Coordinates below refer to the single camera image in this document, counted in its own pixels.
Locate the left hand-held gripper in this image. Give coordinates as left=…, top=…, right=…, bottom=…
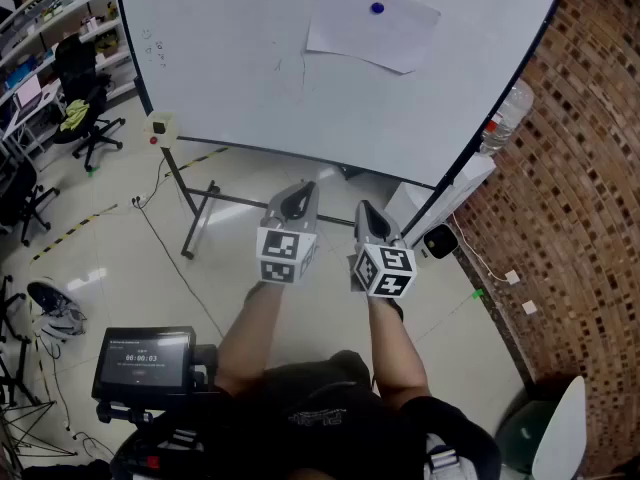
left=255, top=180, right=321, bottom=287

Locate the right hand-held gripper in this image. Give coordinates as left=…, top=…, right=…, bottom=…
left=348, top=199, right=418, bottom=300

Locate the white whiteboard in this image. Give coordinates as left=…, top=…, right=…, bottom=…
left=112, top=0, right=560, bottom=192

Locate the white sheet of paper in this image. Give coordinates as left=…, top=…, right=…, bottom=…
left=305, top=0, right=442, bottom=76

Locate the person's left forearm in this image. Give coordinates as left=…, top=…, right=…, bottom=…
left=214, top=280, right=287, bottom=397

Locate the person's right forearm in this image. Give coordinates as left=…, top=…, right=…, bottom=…
left=367, top=295, right=432, bottom=411

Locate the black whiteboard stand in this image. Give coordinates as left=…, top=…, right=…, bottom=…
left=159, top=145, right=357, bottom=262

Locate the person's black shirt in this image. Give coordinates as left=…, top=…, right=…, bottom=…
left=110, top=349, right=503, bottom=480

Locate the black chest-mounted monitor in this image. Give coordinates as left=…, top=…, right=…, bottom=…
left=91, top=325, right=220, bottom=410

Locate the clear plastic water bottle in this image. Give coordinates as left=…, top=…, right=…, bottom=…
left=479, top=78, right=536, bottom=157

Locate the yellow-green cloth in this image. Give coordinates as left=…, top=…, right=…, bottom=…
left=59, top=98, right=92, bottom=132

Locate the black office chair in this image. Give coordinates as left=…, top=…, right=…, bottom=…
left=51, top=33, right=127, bottom=172
left=0, top=155, right=62, bottom=248

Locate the white desk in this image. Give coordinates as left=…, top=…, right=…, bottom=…
left=0, top=80, right=67, bottom=158

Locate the open laptop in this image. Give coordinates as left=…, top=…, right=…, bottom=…
left=11, top=74, right=45, bottom=113

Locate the black tripod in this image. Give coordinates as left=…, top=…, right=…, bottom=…
left=0, top=274, right=80, bottom=474

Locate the white storage shelf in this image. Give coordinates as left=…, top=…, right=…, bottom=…
left=0, top=0, right=137, bottom=103

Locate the white square camera device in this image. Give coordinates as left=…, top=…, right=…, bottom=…
left=421, top=223, right=459, bottom=263

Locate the white wall cable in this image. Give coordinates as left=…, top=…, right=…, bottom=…
left=451, top=212, right=510, bottom=284

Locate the black floor cable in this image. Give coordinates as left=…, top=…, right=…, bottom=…
left=132, top=155, right=225, bottom=340

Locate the grey shoulder strap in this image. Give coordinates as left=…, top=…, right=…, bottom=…
left=424, top=432, right=480, bottom=480

